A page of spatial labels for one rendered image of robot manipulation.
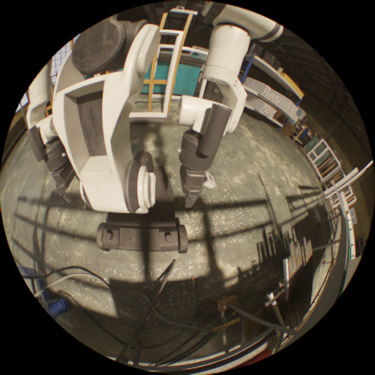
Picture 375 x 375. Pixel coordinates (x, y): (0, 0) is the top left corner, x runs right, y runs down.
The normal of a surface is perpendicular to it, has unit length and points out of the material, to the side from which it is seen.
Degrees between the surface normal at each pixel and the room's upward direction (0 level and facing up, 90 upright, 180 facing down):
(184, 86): 90
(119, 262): 0
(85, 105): 80
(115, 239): 0
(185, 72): 90
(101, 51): 90
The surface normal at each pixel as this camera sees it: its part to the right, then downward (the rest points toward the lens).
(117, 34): 0.10, 0.87
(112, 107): 0.16, 0.63
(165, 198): 0.22, -0.49
